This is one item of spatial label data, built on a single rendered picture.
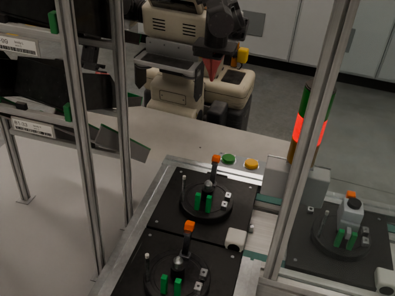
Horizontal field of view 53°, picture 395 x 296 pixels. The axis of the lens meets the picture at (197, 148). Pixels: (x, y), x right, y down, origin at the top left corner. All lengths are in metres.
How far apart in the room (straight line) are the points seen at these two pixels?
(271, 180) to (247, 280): 0.26
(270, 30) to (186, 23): 2.43
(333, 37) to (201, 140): 0.93
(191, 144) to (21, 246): 0.65
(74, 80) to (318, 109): 0.39
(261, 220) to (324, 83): 0.56
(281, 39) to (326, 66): 3.35
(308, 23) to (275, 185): 3.18
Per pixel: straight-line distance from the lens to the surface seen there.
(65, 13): 0.64
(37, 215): 1.22
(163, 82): 1.75
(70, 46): 0.66
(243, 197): 1.08
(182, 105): 1.75
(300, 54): 3.99
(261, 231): 1.08
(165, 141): 1.44
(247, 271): 0.95
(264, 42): 4.00
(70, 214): 1.20
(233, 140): 1.48
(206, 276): 0.87
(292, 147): 0.73
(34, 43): 0.69
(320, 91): 0.64
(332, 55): 0.62
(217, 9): 0.89
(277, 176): 0.77
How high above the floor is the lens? 1.71
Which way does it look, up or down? 37 degrees down
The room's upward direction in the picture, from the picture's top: 4 degrees clockwise
